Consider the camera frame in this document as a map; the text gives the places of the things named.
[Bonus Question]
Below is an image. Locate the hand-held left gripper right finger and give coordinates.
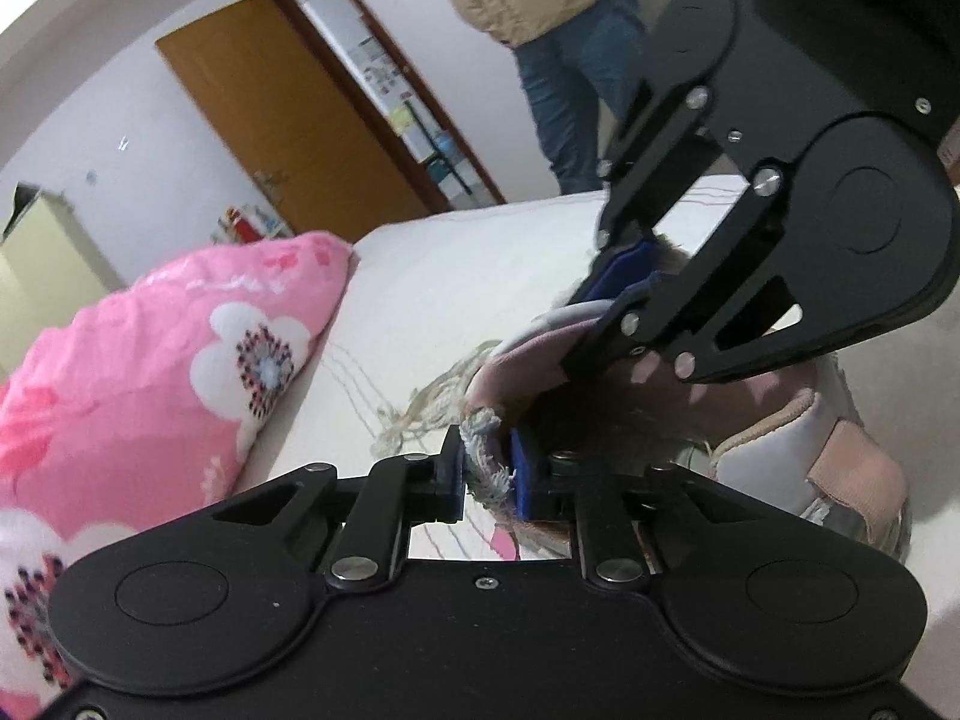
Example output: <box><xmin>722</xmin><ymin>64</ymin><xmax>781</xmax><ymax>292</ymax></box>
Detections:
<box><xmin>510</xmin><ymin>426</ymin><xmax>752</xmax><ymax>590</ymax></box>

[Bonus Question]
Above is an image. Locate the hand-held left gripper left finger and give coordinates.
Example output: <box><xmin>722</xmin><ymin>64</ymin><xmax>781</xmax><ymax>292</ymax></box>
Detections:
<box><xmin>214</xmin><ymin>426</ymin><xmax>467</xmax><ymax>590</ymax></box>

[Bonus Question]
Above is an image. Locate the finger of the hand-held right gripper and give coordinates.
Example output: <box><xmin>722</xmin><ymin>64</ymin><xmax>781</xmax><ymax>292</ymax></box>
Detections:
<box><xmin>595</xmin><ymin>79</ymin><xmax>713</xmax><ymax>283</ymax></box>
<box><xmin>559</xmin><ymin>167</ymin><xmax>807</xmax><ymax>385</ymax></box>

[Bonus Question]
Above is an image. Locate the white shoelace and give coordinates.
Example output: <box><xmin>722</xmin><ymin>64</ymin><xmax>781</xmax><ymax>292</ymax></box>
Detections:
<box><xmin>371</xmin><ymin>341</ymin><xmax>500</xmax><ymax>455</ymax></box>

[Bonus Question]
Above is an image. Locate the white and pink frayed shoe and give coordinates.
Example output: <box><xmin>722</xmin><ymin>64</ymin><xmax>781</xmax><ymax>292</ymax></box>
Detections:
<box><xmin>409</xmin><ymin>240</ymin><xmax>912</xmax><ymax>563</ymax></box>

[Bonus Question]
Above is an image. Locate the dark chair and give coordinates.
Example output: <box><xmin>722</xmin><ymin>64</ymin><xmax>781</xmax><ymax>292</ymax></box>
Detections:
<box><xmin>420</xmin><ymin>120</ymin><xmax>473</xmax><ymax>196</ymax></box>

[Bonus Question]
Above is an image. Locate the pink floral pillow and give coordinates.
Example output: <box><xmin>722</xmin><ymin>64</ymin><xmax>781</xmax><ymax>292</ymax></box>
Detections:
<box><xmin>0</xmin><ymin>231</ymin><xmax>357</xmax><ymax>698</ymax></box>

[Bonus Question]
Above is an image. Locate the brown wooden door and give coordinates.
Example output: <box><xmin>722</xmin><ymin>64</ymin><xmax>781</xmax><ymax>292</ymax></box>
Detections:
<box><xmin>155</xmin><ymin>0</ymin><xmax>432</xmax><ymax>241</ymax></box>

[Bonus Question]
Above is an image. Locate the pale yellow cabinet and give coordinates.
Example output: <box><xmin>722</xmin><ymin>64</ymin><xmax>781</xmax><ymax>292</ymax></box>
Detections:
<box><xmin>0</xmin><ymin>184</ymin><xmax>125</xmax><ymax>331</ymax></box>

